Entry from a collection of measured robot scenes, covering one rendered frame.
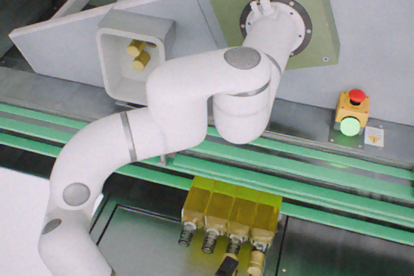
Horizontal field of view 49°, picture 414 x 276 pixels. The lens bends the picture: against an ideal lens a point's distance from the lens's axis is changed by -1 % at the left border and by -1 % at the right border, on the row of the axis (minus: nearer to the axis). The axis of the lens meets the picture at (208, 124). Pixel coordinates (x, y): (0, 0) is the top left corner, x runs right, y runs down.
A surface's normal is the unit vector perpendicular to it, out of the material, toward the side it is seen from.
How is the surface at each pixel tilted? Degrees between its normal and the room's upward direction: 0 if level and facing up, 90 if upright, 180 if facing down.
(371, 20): 0
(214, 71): 79
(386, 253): 90
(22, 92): 90
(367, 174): 90
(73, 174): 52
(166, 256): 90
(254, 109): 41
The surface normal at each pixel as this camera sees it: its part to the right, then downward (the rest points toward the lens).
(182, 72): -0.04, -0.60
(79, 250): 0.67, -0.10
